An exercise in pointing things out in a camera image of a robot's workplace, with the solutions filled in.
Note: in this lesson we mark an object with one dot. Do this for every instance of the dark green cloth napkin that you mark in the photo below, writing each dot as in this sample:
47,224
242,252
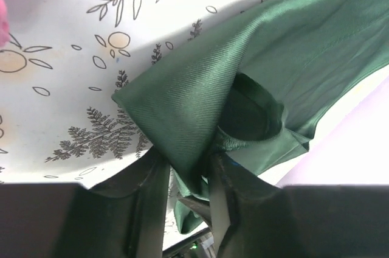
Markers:
255,86

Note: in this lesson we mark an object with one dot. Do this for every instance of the pink placemat cloth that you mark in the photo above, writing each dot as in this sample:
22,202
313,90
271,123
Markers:
4,24

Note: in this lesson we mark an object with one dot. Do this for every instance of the floral tablecloth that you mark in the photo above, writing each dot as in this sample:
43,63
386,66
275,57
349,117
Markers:
60,67

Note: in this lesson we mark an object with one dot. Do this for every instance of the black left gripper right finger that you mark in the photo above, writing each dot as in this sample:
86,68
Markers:
251,218

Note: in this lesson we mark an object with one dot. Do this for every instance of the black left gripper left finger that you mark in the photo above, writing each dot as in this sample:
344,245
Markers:
123,216

